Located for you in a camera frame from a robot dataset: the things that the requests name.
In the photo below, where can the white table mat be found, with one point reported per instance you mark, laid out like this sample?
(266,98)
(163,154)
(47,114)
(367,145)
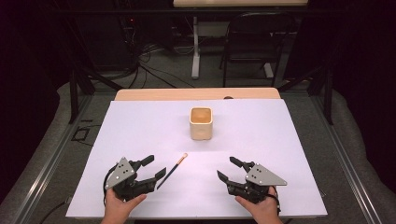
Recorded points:
(249,140)

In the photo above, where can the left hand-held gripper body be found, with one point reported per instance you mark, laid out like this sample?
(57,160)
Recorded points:
(124,182)

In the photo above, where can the aluminium floor rail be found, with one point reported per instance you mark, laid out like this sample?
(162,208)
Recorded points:
(345,168)
(46,168)

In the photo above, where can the white desk foot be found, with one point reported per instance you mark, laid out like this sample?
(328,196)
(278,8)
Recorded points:
(268,70)

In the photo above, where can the cream square pen holder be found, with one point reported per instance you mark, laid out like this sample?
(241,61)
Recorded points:
(201,127)

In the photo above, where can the person's right hand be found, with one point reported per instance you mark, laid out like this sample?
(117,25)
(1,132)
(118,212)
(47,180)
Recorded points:
(263,208)

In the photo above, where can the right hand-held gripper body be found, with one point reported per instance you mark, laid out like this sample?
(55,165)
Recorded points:
(258,183)

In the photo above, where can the wooden table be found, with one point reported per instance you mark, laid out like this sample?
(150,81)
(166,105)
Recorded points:
(193,94)

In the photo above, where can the black folding chair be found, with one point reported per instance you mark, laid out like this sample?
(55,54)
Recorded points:
(255,37)

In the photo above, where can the white desk leg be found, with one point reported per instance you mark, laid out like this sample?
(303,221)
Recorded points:
(195,53)

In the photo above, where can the person's left hand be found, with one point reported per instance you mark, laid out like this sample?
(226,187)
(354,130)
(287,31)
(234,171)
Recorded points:
(120,208)

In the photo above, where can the light wooden desk top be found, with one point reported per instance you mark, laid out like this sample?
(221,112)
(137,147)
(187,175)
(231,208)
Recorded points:
(239,2)

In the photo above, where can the black metal stand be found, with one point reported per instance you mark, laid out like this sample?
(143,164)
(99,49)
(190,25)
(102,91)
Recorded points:
(73,93)
(328,93)

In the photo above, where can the dark pencil with eraser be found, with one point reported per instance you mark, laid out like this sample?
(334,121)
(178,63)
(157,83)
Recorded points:
(172,171)

